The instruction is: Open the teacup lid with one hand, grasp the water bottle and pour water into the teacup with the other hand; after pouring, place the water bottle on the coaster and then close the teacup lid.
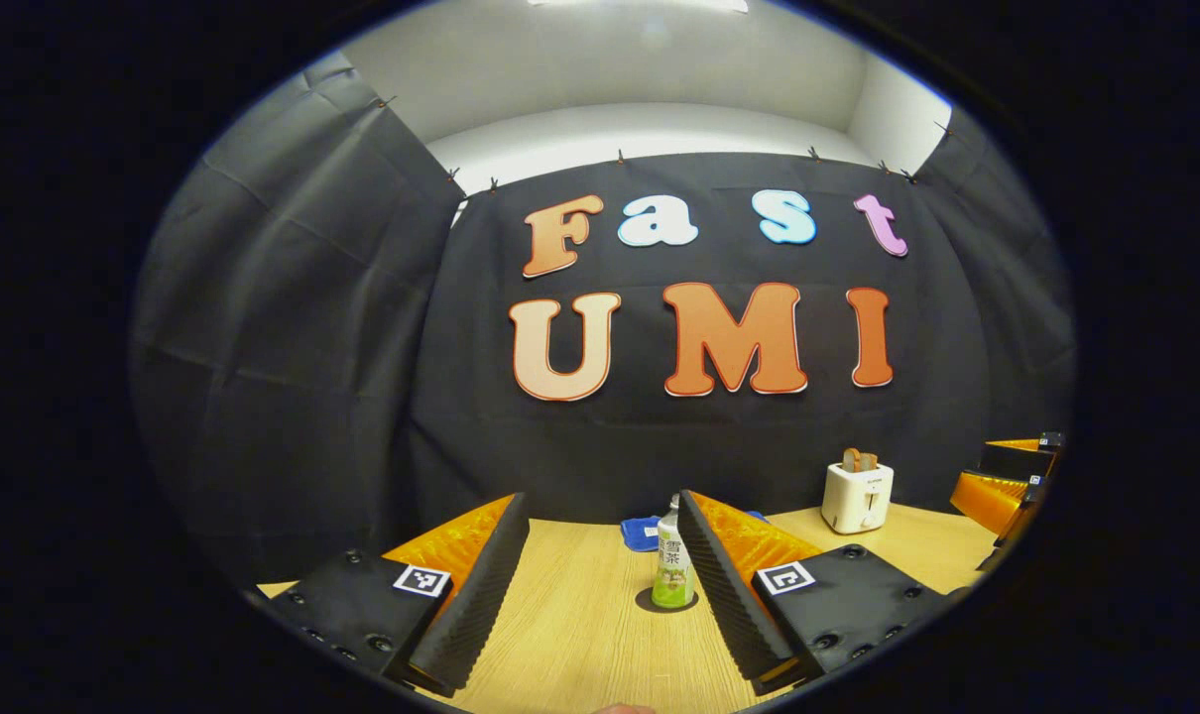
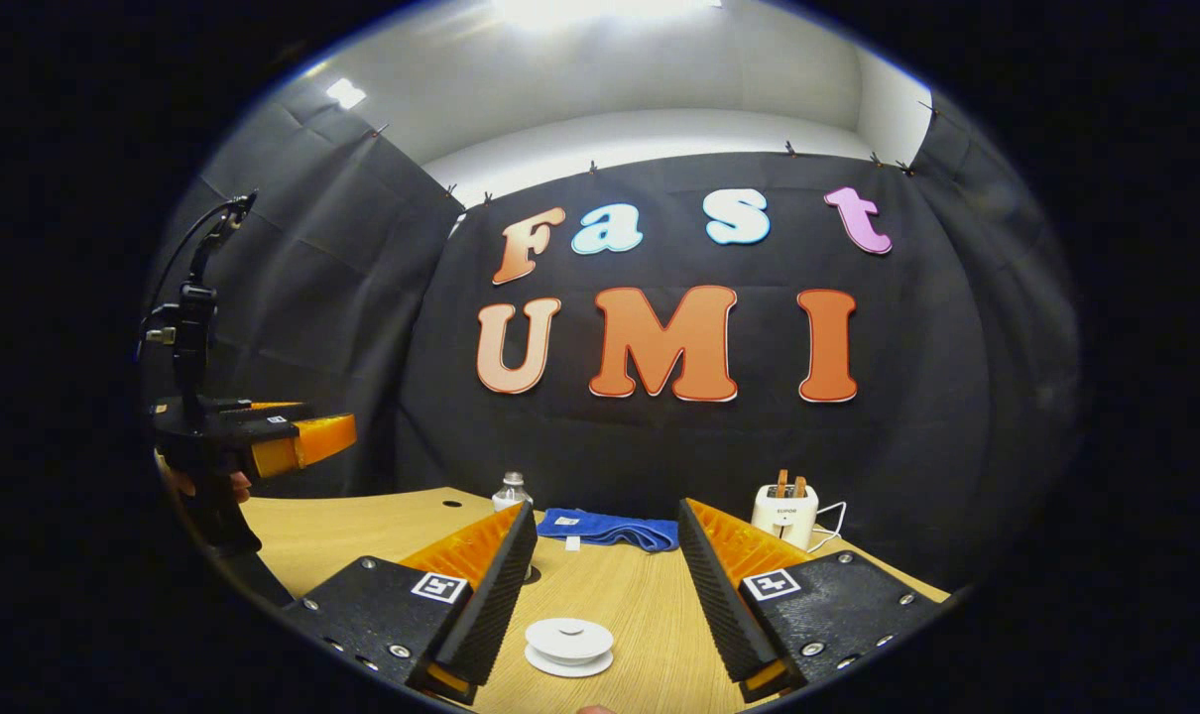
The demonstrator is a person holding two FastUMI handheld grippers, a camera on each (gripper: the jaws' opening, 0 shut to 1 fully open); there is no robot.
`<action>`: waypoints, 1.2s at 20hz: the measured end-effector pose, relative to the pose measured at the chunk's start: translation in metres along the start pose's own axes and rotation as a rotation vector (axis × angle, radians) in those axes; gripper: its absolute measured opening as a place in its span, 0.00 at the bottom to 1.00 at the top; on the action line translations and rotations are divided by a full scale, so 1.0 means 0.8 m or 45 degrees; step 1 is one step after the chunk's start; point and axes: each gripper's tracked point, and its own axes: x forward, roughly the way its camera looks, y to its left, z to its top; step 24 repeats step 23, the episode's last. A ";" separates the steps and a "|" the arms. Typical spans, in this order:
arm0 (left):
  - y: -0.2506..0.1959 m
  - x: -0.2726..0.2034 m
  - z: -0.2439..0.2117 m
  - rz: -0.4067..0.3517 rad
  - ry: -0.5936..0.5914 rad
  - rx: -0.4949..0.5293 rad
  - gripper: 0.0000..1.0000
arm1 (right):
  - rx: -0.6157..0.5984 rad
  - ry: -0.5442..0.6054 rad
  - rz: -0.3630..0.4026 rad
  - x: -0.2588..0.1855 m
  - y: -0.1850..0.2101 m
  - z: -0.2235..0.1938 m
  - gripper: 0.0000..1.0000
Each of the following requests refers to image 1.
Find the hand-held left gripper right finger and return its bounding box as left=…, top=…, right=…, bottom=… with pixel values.
left=677, top=489, right=958, bottom=697

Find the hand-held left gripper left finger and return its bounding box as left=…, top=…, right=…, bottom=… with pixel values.
left=263, top=492, right=532, bottom=698

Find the clear water bottle white label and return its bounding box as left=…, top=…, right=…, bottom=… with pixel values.
left=652, top=494, right=697, bottom=609

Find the dark brown round coaster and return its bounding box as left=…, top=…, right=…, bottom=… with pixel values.
left=635, top=587, right=700, bottom=614

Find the blue towel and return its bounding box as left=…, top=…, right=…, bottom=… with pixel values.
left=620, top=510, right=770, bottom=553

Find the white toaster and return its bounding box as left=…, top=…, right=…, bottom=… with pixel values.
left=821, top=462, right=896, bottom=536

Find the black backdrop cloth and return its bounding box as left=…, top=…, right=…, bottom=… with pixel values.
left=129, top=55, right=1075, bottom=596

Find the ceiling light panel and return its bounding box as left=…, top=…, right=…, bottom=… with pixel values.
left=529, top=0, right=750, bottom=13

